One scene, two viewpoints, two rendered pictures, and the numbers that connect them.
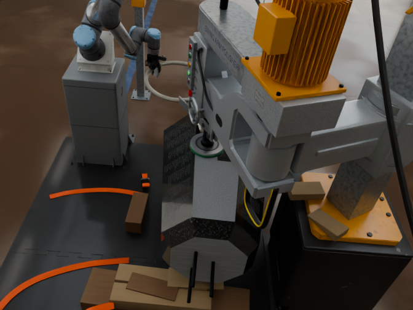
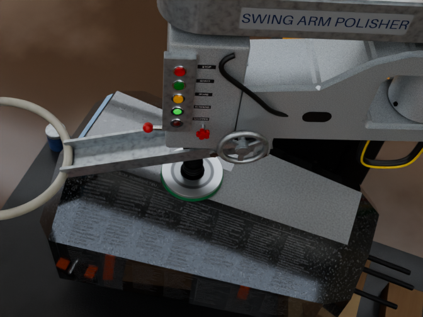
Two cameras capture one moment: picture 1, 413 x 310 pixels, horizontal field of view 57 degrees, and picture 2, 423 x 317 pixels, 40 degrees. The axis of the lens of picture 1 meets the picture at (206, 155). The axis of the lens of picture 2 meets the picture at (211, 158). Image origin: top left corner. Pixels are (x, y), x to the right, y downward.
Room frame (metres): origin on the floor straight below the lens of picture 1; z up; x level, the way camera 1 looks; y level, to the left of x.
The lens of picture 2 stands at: (1.49, 1.08, 2.50)
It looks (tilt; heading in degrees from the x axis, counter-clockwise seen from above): 54 degrees down; 286
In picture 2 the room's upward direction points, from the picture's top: 8 degrees clockwise
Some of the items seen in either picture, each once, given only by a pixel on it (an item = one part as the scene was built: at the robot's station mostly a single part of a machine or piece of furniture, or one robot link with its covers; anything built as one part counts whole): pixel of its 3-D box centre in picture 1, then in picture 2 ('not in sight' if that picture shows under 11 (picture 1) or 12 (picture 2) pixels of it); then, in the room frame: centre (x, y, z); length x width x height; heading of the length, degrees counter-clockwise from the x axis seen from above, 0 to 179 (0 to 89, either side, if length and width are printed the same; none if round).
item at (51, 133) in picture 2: not in sight; (56, 136); (2.73, -0.38, 0.08); 0.10 x 0.10 x 0.13
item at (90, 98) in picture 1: (99, 112); not in sight; (2.60, 0.94, 0.43); 0.50 x 0.50 x 0.85; 4
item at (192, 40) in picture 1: (192, 64); (178, 94); (1.86, 0.14, 1.37); 0.08 x 0.03 x 0.28; 25
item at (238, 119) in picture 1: (241, 122); (337, 88); (1.48, -0.15, 1.30); 0.74 x 0.23 x 0.49; 25
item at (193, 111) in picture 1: (200, 110); (242, 138); (1.69, 0.06, 1.20); 0.15 x 0.10 x 0.15; 25
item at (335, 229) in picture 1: (327, 222); not in sight; (1.36, -0.69, 0.80); 0.20 x 0.10 x 0.05; 40
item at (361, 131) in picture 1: (356, 129); not in sight; (1.45, -0.67, 1.36); 0.74 x 0.34 x 0.25; 117
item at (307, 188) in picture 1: (305, 190); not in sight; (1.58, -0.60, 0.81); 0.20 x 0.10 x 0.05; 101
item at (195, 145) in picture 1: (207, 144); (192, 171); (1.85, 0.00, 0.84); 0.21 x 0.21 x 0.01
